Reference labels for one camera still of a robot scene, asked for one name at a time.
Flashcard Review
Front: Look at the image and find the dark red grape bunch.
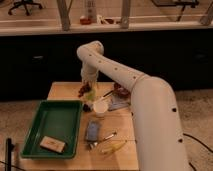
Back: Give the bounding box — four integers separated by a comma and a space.
78, 83, 91, 97

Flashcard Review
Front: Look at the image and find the dark red bowl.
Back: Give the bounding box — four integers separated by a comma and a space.
114, 83, 130, 98

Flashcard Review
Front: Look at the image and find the black floor cable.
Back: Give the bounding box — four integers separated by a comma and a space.
182, 132, 213, 171

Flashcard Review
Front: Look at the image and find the green plastic tray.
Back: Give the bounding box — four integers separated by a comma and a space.
21, 100, 82, 159

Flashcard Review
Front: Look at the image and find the metal fork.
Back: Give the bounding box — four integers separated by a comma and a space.
88, 131, 118, 150

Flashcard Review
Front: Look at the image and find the tan sponge block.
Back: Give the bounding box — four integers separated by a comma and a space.
40, 136, 66, 153

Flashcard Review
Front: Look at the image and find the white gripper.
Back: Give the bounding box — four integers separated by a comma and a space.
81, 65, 98, 87

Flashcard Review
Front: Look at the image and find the black office chair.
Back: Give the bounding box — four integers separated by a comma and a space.
8, 0, 43, 16

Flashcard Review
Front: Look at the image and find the black stand bottom left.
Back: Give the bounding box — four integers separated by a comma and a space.
5, 138, 14, 171

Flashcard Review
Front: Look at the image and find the light green object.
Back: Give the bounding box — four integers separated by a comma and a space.
85, 90, 96, 101

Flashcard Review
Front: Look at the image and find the red item on shelf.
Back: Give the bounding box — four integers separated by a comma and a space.
80, 16, 92, 25

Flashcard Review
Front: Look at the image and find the yellow banana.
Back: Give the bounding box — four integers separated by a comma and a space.
101, 141, 127, 154

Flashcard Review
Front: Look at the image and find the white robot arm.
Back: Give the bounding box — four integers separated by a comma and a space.
77, 41, 190, 171

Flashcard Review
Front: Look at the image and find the blue grey cloth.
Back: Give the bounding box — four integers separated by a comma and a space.
85, 121, 101, 141

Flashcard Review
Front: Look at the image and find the small dark round object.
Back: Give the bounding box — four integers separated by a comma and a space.
83, 104, 92, 112

